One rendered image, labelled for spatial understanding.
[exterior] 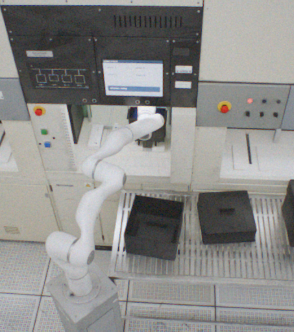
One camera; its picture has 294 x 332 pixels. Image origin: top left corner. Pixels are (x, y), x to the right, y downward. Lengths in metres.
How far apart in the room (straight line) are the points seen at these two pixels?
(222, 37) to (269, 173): 1.00
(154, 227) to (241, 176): 0.60
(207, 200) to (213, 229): 0.20
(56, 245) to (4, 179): 0.98
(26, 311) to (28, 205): 0.73
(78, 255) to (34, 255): 1.48
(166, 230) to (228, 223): 0.35
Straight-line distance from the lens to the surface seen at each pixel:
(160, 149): 2.77
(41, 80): 2.29
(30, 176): 2.84
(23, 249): 3.52
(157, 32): 2.04
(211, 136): 2.42
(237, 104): 2.27
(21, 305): 3.30
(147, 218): 2.59
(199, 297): 3.21
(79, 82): 2.24
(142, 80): 2.19
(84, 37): 2.10
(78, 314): 2.34
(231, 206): 2.54
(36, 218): 3.18
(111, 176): 2.06
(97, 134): 2.89
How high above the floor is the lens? 2.87
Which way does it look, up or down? 47 degrees down
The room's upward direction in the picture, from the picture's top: 2 degrees counter-clockwise
